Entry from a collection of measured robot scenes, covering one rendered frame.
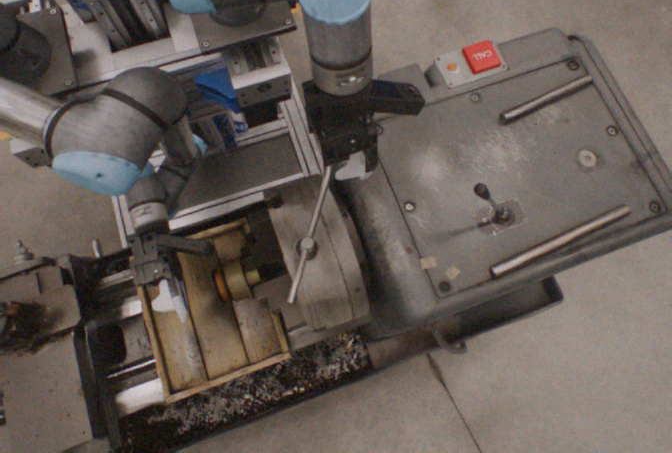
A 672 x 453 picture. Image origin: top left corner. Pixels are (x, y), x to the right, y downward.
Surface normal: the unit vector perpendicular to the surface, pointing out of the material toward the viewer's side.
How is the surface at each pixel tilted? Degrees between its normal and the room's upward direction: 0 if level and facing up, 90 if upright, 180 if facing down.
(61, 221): 0
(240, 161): 0
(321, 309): 53
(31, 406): 0
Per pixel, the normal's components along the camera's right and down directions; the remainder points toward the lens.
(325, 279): 0.19, 0.20
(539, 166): 0.02, -0.29
